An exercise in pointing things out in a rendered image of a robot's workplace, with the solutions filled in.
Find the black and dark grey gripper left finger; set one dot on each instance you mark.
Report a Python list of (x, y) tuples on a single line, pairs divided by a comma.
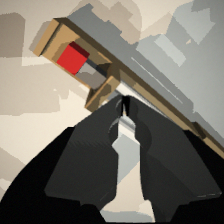
[(80, 166)]

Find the dark red cube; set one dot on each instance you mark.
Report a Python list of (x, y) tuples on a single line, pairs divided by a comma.
[(73, 58)]

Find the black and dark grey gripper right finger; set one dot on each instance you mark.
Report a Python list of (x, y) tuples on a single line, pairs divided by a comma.
[(176, 167)]

